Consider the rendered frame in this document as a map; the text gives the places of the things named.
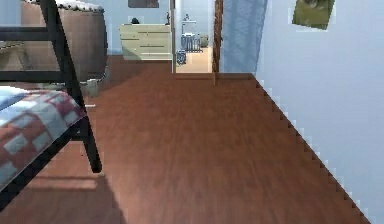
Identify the pale green chest of drawers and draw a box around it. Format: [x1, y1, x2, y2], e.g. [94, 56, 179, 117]
[119, 23, 174, 62]

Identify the blue room door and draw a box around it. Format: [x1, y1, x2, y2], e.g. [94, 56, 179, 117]
[219, 0, 269, 74]

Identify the black framed bed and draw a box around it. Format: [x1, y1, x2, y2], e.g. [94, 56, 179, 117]
[0, 0, 103, 212]

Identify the red white checked blanket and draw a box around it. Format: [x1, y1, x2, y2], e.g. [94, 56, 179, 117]
[0, 85, 87, 191]

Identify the blue wire trash can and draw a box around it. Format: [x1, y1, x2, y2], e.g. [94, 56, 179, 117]
[176, 49, 187, 66]

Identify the blue wire basket table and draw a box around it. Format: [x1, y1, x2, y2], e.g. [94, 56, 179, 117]
[180, 33, 203, 53]

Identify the dark framed wall picture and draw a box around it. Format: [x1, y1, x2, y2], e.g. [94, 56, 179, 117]
[127, 0, 160, 9]

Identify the green framed wall picture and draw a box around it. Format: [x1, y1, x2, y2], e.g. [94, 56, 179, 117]
[291, 0, 336, 31]

